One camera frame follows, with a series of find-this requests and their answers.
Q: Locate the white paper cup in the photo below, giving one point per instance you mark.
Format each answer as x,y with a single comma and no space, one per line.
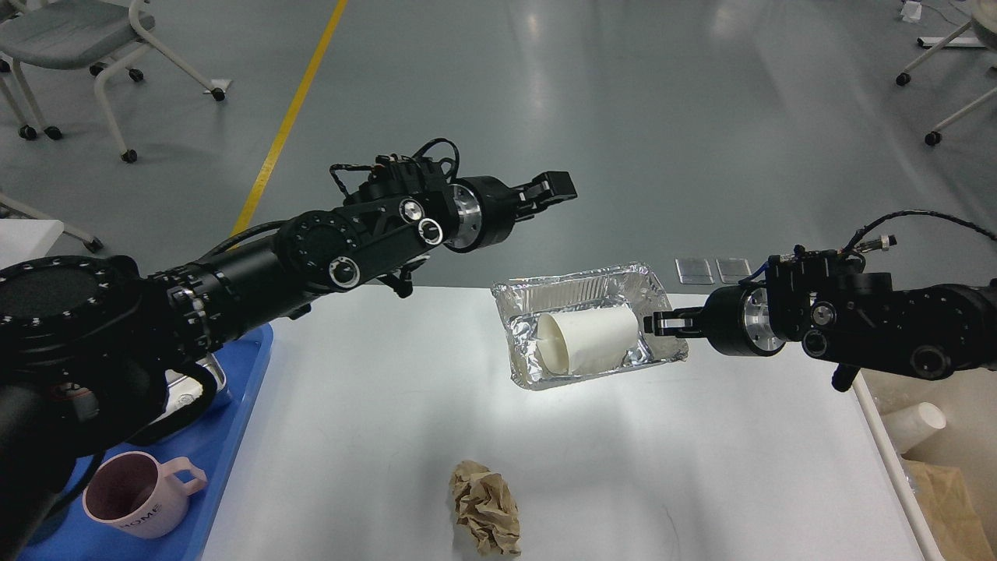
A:
585,341

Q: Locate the steel rectangular tray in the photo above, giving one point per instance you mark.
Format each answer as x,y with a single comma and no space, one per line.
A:
182,392

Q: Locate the beige plastic bin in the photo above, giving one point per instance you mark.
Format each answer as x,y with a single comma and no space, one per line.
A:
967,442

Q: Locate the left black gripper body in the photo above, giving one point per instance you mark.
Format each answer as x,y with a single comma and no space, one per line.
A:
486,211

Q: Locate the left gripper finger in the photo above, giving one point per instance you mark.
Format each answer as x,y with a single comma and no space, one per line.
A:
528,212
547,189

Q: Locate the aluminium foil container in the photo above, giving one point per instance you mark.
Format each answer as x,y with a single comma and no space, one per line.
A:
520,301

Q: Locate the white cup in bin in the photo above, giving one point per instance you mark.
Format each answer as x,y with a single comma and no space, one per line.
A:
910,426

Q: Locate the metal floor plate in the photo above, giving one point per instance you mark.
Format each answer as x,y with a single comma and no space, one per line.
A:
733,270
694,271

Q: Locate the metal floor plate left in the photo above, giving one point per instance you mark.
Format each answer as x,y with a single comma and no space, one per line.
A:
694,271

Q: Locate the brown paper ball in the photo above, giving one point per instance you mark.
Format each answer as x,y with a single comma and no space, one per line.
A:
484,505

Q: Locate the brown paper in bin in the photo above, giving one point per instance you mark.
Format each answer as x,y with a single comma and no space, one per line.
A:
944,499

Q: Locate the pink HOME mug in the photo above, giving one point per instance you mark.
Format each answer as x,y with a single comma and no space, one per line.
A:
135,493

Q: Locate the blue plastic tray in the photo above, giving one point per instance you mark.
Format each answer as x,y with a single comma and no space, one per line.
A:
211,443

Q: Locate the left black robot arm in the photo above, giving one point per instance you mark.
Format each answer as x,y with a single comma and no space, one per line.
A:
86,342

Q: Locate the white side table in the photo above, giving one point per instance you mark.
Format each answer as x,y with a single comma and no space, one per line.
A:
27,239

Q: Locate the grey office chair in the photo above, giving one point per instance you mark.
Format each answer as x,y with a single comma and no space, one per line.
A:
73,35

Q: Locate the metal floor plate right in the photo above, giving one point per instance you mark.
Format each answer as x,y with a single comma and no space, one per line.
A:
733,270

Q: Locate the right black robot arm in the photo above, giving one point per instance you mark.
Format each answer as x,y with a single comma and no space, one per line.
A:
840,313

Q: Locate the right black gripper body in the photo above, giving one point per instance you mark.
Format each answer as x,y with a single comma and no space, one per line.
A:
736,322

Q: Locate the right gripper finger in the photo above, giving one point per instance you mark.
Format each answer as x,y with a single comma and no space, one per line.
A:
685,314
662,326

